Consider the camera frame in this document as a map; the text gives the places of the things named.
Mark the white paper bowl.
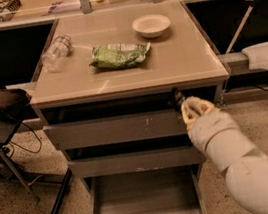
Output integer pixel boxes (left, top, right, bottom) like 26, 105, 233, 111
132, 14, 171, 39

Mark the green chip bag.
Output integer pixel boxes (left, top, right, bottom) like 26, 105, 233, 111
90, 43, 151, 70

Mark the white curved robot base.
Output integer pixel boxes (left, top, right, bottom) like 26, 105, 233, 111
242, 41, 268, 71

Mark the grey open bottom drawer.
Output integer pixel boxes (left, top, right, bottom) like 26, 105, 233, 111
90, 166, 207, 214

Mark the white stick with handle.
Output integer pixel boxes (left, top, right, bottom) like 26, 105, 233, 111
225, 0, 257, 54

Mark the clear plastic water bottle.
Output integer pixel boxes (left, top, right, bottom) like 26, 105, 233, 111
41, 34, 73, 73

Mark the black power strip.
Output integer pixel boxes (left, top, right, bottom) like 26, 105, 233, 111
1, 0, 22, 13

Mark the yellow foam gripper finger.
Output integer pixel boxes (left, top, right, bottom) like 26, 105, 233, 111
181, 102, 197, 128
190, 96, 216, 117

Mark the black cable on floor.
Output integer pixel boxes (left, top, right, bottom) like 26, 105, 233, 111
4, 117, 45, 159

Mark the black rxbar chocolate bar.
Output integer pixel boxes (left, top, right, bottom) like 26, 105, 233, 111
172, 87, 185, 113

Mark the grey middle drawer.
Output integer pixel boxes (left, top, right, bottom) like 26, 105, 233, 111
68, 146, 205, 178

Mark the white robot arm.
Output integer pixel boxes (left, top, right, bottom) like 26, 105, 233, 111
180, 96, 268, 214

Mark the grey drawer cabinet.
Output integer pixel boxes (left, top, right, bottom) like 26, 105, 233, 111
18, 0, 253, 214

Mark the dark stool with stand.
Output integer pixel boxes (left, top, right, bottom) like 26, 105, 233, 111
0, 50, 80, 214

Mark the grey top drawer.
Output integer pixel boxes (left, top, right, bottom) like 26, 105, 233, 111
43, 109, 186, 150

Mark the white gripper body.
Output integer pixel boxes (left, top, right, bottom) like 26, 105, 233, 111
184, 106, 245, 159

